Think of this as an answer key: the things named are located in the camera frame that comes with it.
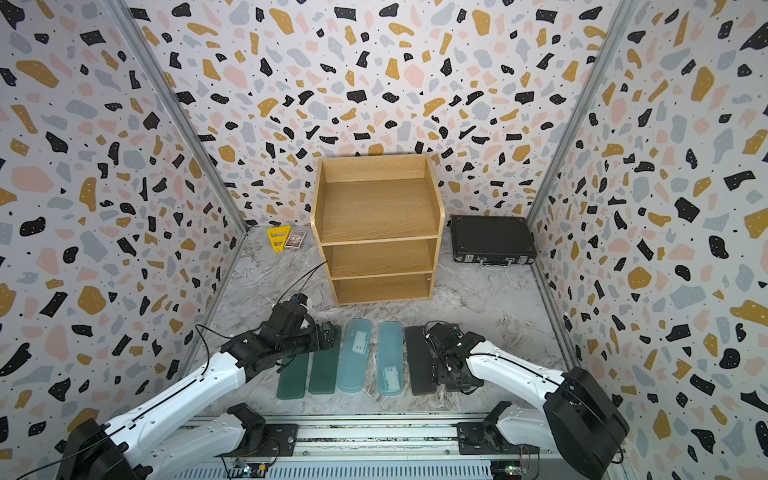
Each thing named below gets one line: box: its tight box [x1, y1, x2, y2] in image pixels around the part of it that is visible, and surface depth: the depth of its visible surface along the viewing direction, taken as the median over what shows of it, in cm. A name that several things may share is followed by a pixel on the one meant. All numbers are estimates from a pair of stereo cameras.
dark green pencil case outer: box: [277, 353, 309, 400], surface depth 83 cm
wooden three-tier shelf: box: [311, 154, 445, 306], surface depth 89 cm
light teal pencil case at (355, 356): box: [336, 319, 372, 393], surface depth 89 cm
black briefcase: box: [450, 215, 537, 267], surface depth 112 cm
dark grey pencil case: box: [405, 325, 437, 396], surface depth 87 cm
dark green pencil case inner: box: [308, 324, 342, 395], surface depth 86 cm
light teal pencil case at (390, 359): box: [377, 321, 404, 397], surface depth 90 cm
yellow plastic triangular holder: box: [266, 225, 292, 253], surface depth 119 cm
